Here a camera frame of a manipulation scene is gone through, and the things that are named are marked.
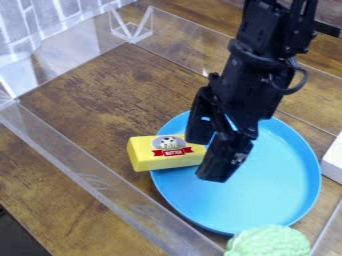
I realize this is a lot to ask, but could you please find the yellow butter brick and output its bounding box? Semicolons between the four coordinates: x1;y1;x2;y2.
127;134;206;172

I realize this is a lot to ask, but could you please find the green cabbage toy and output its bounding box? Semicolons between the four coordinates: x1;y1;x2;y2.
223;225;310;256

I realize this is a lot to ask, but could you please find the clear acrylic enclosure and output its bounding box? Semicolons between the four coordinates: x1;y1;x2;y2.
0;0;342;256

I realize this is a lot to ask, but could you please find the white block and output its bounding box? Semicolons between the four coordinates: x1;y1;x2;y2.
321;131;342;185

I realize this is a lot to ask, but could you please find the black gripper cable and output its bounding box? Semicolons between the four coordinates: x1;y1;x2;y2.
269;56;310;96

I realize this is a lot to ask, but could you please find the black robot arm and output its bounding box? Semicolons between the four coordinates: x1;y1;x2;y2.
186;0;318;182

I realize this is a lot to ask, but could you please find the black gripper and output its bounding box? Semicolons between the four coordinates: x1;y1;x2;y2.
186;40;295;183

